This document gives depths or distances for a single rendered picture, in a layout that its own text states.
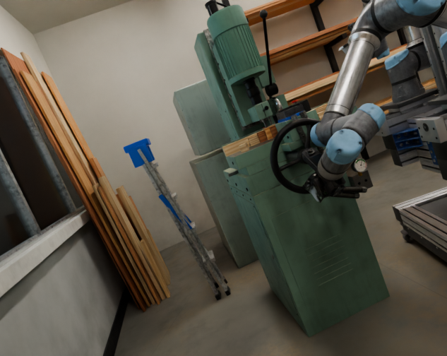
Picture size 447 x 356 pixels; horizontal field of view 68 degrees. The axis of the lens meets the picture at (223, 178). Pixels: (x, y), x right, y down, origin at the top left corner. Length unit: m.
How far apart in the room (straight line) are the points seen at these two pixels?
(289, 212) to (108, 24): 3.21
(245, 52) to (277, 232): 0.80
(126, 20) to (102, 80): 0.71
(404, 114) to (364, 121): 1.02
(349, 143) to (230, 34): 0.90
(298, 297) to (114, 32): 3.38
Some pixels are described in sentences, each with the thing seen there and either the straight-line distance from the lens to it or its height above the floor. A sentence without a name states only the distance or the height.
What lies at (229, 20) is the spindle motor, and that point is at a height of 1.45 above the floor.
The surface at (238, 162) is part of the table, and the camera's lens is 1.41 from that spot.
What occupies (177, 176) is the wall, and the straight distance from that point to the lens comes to 3.89.
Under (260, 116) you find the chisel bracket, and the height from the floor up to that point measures 1.02.
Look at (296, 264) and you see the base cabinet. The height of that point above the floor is 0.35.
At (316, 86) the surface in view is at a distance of 3.73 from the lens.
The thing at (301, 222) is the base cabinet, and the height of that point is 0.52.
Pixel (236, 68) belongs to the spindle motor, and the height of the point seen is 1.25.
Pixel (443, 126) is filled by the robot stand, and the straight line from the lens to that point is 1.43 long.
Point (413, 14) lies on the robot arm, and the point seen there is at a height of 1.11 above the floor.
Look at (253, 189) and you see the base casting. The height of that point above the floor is 0.74.
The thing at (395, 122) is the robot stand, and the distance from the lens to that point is 1.90.
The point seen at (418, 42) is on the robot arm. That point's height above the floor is 1.06.
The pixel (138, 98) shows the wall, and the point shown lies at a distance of 3.94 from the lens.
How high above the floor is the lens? 1.02
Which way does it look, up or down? 8 degrees down
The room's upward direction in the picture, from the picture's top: 22 degrees counter-clockwise
